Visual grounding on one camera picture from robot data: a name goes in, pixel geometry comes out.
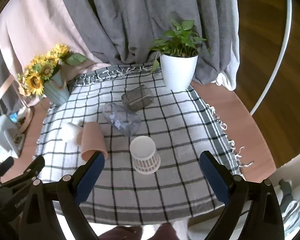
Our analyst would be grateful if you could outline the houndstooth paper cup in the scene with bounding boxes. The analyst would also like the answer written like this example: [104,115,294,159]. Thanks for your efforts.
[129,136,161,175]

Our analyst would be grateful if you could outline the white paper cup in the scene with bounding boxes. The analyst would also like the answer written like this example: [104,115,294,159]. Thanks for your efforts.
[60,122,83,145]

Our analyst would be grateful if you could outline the pink paper cup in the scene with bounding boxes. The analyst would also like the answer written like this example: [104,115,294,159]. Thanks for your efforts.
[81,122,108,161]

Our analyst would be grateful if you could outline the clear bluish plastic cup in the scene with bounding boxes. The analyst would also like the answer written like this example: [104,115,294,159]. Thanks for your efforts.
[102,102,141,137]

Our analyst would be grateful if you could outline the light blue ribbed vase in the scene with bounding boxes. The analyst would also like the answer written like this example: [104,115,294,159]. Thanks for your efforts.
[44,70,70,107]

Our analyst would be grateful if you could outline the yellow sunflower bouquet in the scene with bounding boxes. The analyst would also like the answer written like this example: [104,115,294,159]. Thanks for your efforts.
[17,44,87,99]

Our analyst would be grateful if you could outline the checkered white tablecloth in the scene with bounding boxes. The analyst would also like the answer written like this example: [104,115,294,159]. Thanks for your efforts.
[37,65,241,225]

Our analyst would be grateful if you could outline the smoky grey square glass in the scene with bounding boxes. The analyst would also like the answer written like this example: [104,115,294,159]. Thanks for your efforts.
[121,85,153,112]

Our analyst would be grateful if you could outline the white ribbed plant pot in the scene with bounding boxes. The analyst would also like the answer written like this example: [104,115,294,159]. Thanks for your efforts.
[160,55,198,92]

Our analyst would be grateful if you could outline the pink curtain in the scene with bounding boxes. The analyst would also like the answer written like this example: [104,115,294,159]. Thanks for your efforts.
[0,0,111,108]

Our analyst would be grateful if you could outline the green pothos plant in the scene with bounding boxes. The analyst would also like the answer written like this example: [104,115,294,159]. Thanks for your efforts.
[149,18,207,73]

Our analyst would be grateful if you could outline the grey curtain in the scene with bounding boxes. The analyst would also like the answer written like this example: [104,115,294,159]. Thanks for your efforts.
[0,0,239,90]

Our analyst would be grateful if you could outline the white floor lamp pole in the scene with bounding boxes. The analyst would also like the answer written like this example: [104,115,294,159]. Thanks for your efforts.
[250,0,293,117]

